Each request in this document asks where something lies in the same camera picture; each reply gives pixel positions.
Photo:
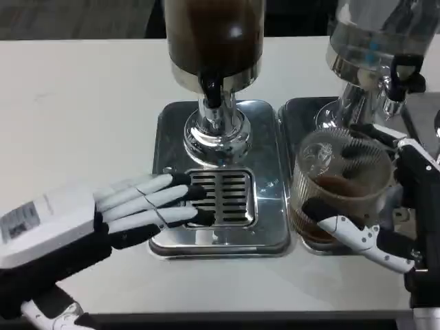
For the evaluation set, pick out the clear ribbed glass cup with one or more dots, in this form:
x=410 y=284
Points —
x=319 y=165

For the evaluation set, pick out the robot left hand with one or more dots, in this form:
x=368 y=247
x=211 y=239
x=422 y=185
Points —
x=51 y=213

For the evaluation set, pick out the dark drink dispenser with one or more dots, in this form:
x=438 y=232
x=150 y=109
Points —
x=213 y=34

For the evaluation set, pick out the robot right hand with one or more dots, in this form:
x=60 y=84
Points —
x=424 y=192

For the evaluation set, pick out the steel slotted drain grid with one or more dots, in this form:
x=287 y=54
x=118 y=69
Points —
x=228 y=197

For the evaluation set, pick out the clear drink dispenser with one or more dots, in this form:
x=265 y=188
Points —
x=364 y=38

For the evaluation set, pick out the black tap of clear dispenser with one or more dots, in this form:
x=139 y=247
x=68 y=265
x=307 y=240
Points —
x=404 y=75

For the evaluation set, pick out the black tap of dark dispenser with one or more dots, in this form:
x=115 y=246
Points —
x=212 y=89

